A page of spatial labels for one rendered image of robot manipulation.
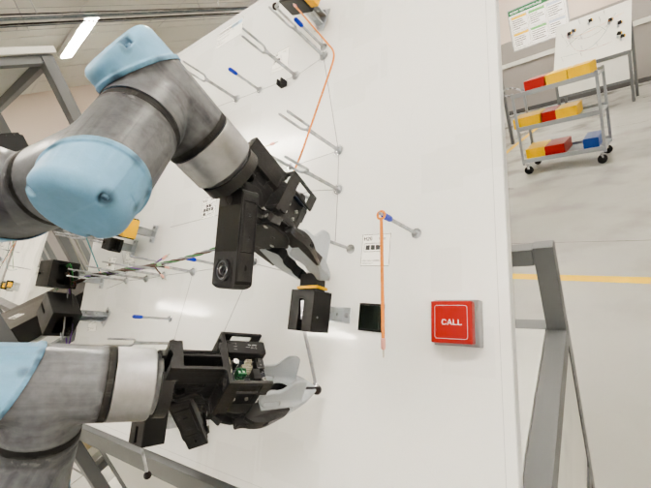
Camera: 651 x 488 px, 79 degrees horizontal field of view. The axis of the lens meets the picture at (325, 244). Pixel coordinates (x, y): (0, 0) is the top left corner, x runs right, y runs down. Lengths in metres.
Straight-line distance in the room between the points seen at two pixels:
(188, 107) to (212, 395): 0.31
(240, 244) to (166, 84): 0.17
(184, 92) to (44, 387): 0.29
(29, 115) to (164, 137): 7.90
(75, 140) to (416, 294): 0.42
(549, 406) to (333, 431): 0.40
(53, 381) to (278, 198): 0.28
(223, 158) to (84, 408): 0.27
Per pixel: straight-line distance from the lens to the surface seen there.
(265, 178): 0.49
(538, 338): 1.01
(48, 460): 0.49
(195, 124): 0.41
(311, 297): 0.54
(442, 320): 0.50
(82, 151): 0.34
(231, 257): 0.45
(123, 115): 0.36
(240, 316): 0.77
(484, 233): 0.54
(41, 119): 8.28
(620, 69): 9.12
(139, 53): 0.40
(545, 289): 0.98
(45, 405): 0.45
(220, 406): 0.49
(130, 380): 0.45
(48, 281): 1.19
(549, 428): 0.81
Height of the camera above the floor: 1.38
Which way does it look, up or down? 16 degrees down
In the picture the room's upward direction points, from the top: 19 degrees counter-clockwise
